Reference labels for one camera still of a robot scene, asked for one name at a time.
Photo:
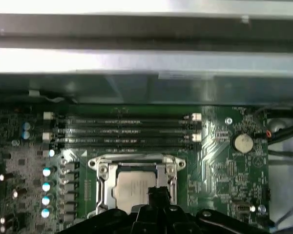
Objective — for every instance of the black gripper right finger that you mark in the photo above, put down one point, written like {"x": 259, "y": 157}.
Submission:
{"x": 180, "y": 221}

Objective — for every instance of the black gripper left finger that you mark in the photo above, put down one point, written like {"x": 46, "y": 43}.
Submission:
{"x": 107, "y": 224}

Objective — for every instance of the silver-topped CPU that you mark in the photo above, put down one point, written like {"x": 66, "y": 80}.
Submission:
{"x": 131, "y": 190}

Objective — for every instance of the CPU socket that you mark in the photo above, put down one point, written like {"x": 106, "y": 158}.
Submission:
{"x": 97, "y": 161}

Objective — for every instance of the grey square inductor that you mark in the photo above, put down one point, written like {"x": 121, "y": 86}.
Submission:
{"x": 70, "y": 217}
{"x": 70, "y": 187}
{"x": 70, "y": 167}
{"x": 70, "y": 177}
{"x": 70, "y": 198}
{"x": 70, "y": 208}

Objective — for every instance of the green motherboard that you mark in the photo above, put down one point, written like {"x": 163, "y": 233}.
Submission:
{"x": 210, "y": 170}

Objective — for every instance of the internal USB port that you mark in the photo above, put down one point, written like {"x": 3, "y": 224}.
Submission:
{"x": 242, "y": 211}

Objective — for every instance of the blue-topped silver capacitor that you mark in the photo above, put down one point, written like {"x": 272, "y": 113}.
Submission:
{"x": 45, "y": 213}
{"x": 47, "y": 171}
{"x": 45, "y": 201}
{"x": 46, "y": 186}

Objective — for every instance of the black RAM slot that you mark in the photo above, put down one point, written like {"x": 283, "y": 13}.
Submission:
{"x": 124, "y": 141}
{"x": 124, "y": 131}
{"x": 124, "y": 149}
{"x": 124, "y": 121}

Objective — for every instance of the silver coin battery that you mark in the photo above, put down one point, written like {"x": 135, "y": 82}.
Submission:
{"x": 243, "y": 142}

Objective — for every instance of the black and silver PC case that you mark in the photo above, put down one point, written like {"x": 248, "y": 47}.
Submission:
{"x": 146, "y": 92}

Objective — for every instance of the white sticker on case wall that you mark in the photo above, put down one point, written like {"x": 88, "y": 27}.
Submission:
{"x": 185, "y": 74}

